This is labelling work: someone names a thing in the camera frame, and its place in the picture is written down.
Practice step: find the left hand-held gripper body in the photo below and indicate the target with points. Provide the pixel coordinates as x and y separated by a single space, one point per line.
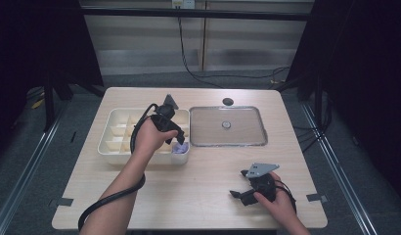
166 116

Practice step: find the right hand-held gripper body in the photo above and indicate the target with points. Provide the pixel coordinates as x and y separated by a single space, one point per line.
262 184

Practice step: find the light purple sock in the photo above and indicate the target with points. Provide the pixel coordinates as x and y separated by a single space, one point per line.
180 148

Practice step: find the cream compartment storage box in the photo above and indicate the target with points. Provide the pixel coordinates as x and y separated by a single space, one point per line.
117 137

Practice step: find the person's left hand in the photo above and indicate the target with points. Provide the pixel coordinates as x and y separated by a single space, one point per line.
149 137

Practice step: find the person's right hand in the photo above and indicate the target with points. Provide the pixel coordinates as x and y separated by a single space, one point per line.
280 205

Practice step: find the transparent box lid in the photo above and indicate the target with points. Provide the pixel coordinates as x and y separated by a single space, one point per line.
211 130

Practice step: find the grey tape strip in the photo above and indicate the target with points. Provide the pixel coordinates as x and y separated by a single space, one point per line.
317 197
61 202

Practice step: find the black round table grommet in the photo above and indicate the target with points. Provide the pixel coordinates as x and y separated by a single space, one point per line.
228 101

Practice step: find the small black floor tape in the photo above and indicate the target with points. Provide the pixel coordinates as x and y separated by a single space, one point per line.
73 137

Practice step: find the black horizontal bar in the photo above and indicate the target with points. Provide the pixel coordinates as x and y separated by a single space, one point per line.
195 14

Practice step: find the black metal stand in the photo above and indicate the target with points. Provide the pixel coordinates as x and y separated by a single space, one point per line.
49 104

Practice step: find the yellow floor item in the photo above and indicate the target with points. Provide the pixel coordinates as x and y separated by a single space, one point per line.
37 104

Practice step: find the dark curtain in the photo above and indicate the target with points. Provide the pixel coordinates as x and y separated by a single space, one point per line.
32 49
361 65

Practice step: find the metal floor rail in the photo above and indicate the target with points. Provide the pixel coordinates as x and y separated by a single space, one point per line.
338 166
29 169

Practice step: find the white wall power outlet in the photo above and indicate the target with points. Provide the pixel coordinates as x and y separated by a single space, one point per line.
183 4

